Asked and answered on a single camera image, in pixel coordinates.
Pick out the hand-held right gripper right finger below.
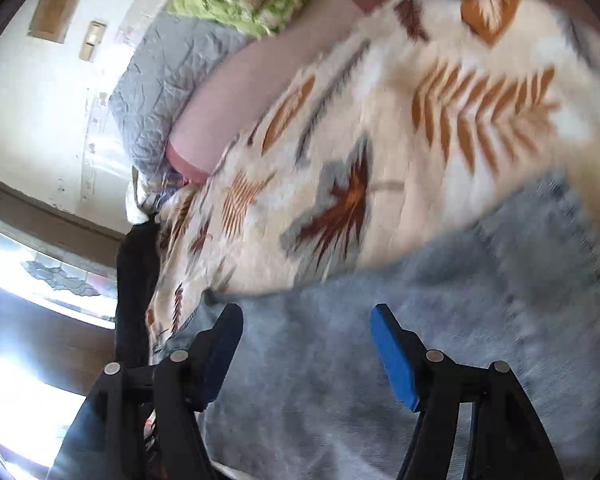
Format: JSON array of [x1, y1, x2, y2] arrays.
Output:
[[370, 303, 566, 480]]

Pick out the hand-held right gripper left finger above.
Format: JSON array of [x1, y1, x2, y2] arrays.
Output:
[[47, 304, 244, 480]]

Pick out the blue denim pants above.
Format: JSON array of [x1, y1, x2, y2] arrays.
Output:
[[172, 172, 600, 480]]

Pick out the black cloth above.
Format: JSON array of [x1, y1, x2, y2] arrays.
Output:
[[115, 220, 163, 366]]

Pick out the white cloth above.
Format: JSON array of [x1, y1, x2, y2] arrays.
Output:
[[125, 180, 151, 224]]

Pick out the leaf print blanket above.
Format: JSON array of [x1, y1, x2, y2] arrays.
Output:
[[145, 0, 600, 366]]

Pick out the patterned glass window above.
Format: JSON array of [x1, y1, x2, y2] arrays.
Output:
[[0, 210, 118, 331]]

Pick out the pink bed sheet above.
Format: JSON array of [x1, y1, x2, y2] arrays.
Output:
[[166, 0, 411, 186]]

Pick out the grey quilted blanket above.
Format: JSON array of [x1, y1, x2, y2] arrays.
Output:
[[107, 14, 256, 176]]

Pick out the beige wall switch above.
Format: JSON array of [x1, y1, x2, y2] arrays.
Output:
[[78, 20, 108, 62]]

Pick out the wooden wall panel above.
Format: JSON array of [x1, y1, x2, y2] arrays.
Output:
[[27, 0, 93, 43]]

